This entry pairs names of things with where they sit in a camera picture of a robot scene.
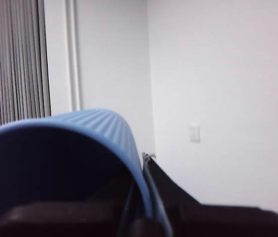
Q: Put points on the grey vertical window blinds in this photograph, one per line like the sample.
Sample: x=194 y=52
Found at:
x=10 y=61

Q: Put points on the white vertical wall trim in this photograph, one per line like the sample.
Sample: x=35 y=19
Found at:
x=73 y=49

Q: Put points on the blue ribbed plastic cup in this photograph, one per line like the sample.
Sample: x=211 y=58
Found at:
x=104 y=128

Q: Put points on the white wall socket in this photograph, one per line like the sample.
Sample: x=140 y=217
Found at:
x=194 y=133

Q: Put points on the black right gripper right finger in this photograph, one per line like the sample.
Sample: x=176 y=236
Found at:
x=203 y=222

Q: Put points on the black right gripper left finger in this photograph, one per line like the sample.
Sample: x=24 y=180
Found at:
x=55 y=219

